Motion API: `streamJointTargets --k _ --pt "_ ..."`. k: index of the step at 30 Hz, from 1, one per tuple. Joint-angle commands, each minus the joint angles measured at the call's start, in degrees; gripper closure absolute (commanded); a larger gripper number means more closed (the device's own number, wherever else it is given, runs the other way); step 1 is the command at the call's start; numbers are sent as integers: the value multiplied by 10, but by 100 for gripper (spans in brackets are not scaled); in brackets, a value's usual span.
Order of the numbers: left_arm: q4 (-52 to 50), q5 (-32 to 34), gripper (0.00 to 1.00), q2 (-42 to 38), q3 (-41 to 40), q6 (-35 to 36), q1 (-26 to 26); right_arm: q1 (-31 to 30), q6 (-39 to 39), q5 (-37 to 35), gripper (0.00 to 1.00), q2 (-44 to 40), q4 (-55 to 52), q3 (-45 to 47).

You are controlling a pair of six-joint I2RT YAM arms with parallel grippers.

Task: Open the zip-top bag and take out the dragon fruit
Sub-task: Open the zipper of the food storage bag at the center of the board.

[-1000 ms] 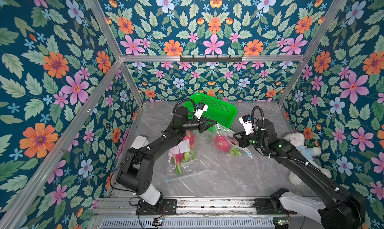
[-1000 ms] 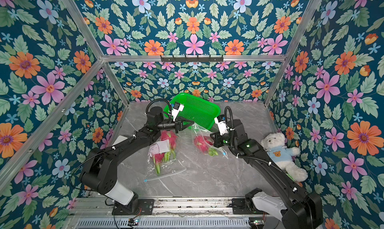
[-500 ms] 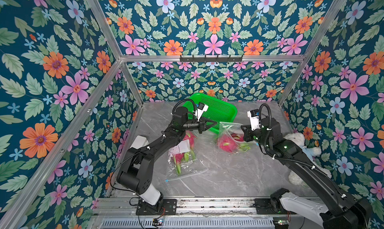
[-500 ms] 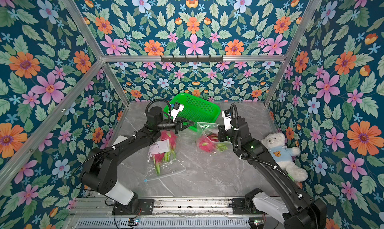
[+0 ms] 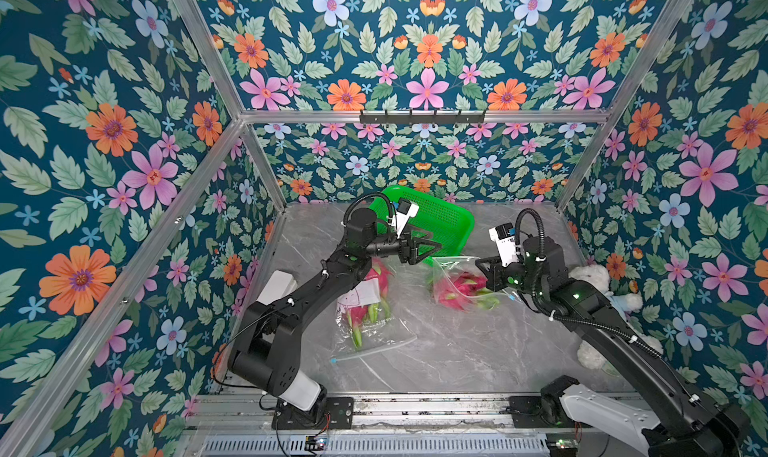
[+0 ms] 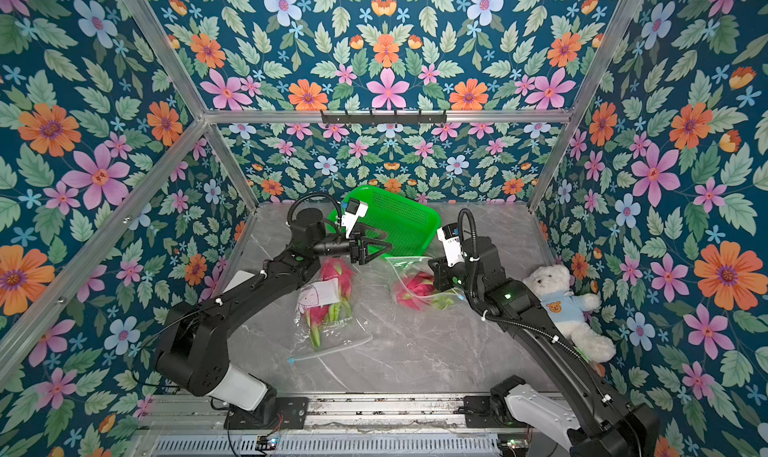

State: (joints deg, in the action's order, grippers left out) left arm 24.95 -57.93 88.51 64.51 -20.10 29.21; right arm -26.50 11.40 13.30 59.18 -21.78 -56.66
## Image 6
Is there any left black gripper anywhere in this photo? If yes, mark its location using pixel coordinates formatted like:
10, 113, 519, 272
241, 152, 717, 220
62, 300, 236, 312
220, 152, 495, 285
307, 224, 387, 269

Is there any clear zip-top bag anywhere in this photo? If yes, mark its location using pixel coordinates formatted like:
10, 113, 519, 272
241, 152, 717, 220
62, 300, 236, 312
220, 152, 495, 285
288, 258, 373, 365
385, 256, 464, 311

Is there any pink dragon fruit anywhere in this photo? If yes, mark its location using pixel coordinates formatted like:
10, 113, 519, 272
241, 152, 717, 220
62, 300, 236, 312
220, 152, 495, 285
298, 258, 356, 350
393, 271, 456, 311

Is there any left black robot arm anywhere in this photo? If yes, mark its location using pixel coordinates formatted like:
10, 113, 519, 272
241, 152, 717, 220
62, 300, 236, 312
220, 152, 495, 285
153, 199, 393, 412

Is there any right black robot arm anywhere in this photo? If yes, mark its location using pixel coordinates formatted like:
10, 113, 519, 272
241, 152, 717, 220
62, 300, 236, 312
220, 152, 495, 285
429, 208, 660, 456

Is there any green plastic basket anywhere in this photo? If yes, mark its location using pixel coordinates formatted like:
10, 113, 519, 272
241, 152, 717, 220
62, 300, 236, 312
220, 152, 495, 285
342, 185, 442, 258

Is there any white teddy bear blue shirt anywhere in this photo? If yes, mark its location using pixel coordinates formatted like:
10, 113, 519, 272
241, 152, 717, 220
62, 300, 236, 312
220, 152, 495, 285
523, 265, 616, 363

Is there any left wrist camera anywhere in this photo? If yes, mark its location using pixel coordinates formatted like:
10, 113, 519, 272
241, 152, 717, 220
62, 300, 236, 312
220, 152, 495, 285
341, 198, 368, 238

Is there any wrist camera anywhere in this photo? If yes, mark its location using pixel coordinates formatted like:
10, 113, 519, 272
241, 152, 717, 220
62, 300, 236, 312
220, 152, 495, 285
436, 223, 464, 267
341, 198, 368, 238

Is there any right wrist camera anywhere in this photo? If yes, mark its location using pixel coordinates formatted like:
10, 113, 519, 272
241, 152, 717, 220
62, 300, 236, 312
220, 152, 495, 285
436, 223, 464, 267

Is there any black hook rail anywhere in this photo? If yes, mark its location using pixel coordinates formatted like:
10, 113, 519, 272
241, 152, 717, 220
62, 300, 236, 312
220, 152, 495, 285
320, 110, 448, 126

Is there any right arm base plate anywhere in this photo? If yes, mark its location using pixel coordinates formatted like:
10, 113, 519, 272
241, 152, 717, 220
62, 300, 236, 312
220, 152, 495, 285
456, 395, 517, 428

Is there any aluminium front rail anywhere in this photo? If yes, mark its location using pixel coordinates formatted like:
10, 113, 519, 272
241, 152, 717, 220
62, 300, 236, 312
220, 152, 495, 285
128, 393, 637, 457

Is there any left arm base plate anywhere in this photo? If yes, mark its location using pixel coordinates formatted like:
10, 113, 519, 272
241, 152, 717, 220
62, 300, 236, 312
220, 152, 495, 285
225, 397, 310, 430

